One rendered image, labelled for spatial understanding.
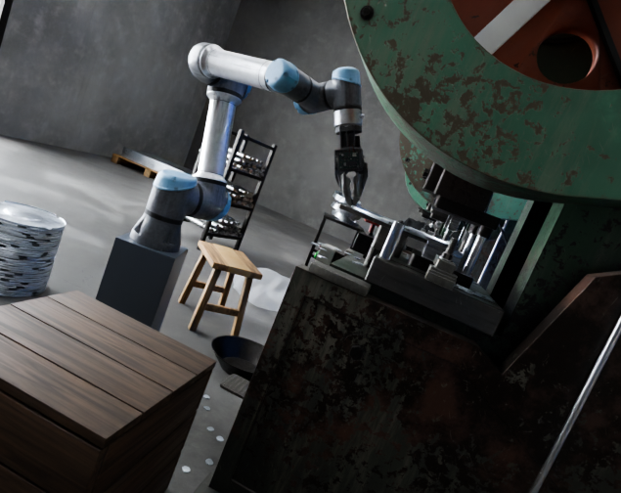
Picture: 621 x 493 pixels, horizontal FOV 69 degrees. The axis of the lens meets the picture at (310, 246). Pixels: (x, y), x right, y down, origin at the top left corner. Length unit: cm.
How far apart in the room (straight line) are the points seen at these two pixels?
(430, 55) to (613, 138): 30
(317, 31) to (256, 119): 185
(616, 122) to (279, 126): 776
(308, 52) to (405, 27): 780
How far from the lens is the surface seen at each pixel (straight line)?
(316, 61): 852
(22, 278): 200
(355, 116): 123
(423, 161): 257
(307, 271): 101
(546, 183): 79
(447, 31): 82
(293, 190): 817
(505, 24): 85
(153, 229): 140
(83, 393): 86
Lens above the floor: 82
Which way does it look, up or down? 8 degrees down
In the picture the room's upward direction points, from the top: 22 degrees clockwise
